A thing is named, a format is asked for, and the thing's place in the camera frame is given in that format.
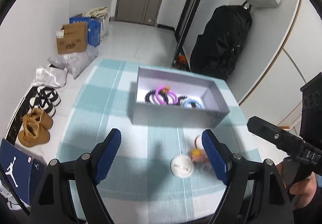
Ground pink pig figurine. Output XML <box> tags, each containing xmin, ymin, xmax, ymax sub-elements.
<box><xmin>190</xmin><ymin>135</ymin><xmax>210</xmax><ymax>164</ymax></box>

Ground white round badge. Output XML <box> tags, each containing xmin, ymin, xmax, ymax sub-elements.
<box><xmin>170</xmin><ymin>155</ymin><xmax>194</xmax><ymax>178</ymax></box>

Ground blue ring bracelet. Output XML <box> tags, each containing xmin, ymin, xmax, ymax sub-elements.
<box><xmin>183</xmin><ymin>99</ymin><xmax>205</xmax><ymax>110</ymax></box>

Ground black spiral hair tie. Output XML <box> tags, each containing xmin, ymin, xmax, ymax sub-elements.
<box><xmin>177</xmin><ymin>95</ymin><xmax>195</xmax><ymax>107</ymax></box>

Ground black beaded bracelet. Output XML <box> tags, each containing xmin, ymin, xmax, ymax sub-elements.
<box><xmin>144</xmin><ymin>89</ymin><xmax>169</xmax><ymax>105</ymax></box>

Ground purple ring bracelet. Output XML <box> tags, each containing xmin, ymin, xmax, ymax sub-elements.
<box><xmin>154</xmin><ymin>84</ymin><xmax>178</xmax><ymax>106</ymax></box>

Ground right hand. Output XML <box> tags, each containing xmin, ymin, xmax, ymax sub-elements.
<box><xmin>289</xmin><ymin>172</ymin><xmax>317</xmax><ymax>210</ymax></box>

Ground teal plaid tablecloth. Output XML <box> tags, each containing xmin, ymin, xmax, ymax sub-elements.
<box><xmin>56</xmin><ymin>59</ymin><xmax>263</xmax><ymax>222</ymax></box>

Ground grey cardboard box tray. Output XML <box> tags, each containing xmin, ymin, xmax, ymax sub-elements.
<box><xmin>132</xmin><ymin>66</ymin><xmax>230</xmax><ymax>129</ymax></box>

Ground brown suede boots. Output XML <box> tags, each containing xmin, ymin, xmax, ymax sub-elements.
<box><xmin>18</xmin><ymin>108</ymin><xmax>54</xmax><ymax>148</ymax></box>

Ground black white sneakers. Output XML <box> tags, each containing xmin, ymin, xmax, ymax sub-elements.
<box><xmin>29</xmin><ymin>86</ymin><xmax>61</xmax><ymax>117</ymax></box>

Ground grey parcel bag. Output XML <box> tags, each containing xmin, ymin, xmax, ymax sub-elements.
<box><xmin>47</xmin><ymin>45</ymin><xmax>98</xmax><ymax>79</ymax></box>

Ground blue Jordan shoe box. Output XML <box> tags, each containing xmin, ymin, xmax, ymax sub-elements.
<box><xmin>0</xmin><ymin>139</ymin><xmax>46</xmax><ymax>205</ymax></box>

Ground silver parcel bag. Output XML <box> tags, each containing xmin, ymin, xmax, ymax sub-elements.
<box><xmin>32</xmin><ymin>66</ymin><xmax>67</xmax><ymax>88</ymax></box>

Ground black hanging backpack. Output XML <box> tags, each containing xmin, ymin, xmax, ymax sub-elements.
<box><xmin>190</xmin><ymin>2</ymin><xmax>252</xmax><ymax>80</ymax></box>

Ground brown cardboard box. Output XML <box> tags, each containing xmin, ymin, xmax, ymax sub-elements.
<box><xmin>56</xmin><ymin>22</ymin><xmax>87</xmax><ymax>55</ymax></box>

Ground blue cardboard box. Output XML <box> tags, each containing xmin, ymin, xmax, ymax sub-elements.
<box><xmin>69</xmin><ymin>16</ymin><xmax>101</xmax><ymax>47</ymax></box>

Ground beige canvas tote bag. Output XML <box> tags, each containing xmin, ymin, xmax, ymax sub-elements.
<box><xmin>85</xmin><ymin>6</ymin><xmax>110</xmax><ymax>40</ymax></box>

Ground black metal rack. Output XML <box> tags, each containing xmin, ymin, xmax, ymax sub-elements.
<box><xmin>171</xmin><ymin>0</ymin><xmax>201</xmax><ymax>67</ymax></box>

